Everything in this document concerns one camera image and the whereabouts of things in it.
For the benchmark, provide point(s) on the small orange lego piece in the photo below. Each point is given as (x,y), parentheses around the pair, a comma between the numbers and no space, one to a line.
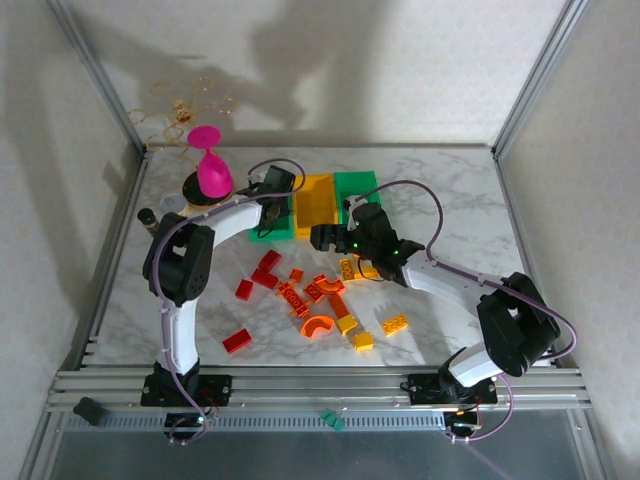
(296,274)

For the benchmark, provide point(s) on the long orange lego plate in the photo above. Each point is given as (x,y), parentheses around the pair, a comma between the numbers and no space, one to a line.
(341,307)

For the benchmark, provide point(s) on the orange lego plate with holes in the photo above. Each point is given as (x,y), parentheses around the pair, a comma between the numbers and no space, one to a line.
(292,299)

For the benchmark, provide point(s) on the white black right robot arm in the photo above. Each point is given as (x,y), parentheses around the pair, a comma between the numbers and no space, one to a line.
(450,280)

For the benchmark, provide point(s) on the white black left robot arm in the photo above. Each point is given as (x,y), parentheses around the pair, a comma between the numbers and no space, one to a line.
(230,222)

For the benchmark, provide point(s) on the green plastic bin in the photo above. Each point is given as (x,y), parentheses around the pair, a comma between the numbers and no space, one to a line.
(277,235)
(357,182)

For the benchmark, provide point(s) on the yellow curved lego piece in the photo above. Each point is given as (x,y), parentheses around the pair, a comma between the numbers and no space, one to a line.
(367,273)

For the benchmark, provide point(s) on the yellow plastic bin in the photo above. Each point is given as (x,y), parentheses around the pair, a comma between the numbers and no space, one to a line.
(315,205)

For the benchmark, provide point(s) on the pink plastic goblet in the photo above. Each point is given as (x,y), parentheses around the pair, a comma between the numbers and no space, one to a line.
(215,177)

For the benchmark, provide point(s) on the yellow six-stud lego brick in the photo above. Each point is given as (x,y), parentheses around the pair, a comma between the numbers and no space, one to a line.
(395,325)

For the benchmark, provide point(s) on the yellow notched lego brick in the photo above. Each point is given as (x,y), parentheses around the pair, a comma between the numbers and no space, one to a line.
(346,325)

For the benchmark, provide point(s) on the yellow square lego brick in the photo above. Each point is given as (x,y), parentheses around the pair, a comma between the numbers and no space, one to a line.
(363,341)

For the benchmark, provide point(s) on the white patterned paper cup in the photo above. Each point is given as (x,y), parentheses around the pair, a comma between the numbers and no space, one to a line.
(171,202)

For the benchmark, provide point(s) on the small dark bottle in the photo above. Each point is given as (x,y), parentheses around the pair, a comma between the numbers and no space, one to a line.
(147,220)

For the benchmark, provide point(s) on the green clip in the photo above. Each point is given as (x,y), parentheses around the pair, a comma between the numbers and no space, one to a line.
(332,421)

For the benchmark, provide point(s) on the black knob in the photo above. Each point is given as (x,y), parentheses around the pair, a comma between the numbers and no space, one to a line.
(89,410)

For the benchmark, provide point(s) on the aluminium front rail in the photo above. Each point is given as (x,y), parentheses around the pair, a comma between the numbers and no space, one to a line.
(320,387)

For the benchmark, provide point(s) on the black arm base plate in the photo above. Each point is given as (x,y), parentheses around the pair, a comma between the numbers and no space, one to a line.
(220,387)
(425,387)

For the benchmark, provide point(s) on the aluminium frame post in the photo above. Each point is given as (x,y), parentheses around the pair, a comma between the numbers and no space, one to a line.
(535,75)
(100,75)

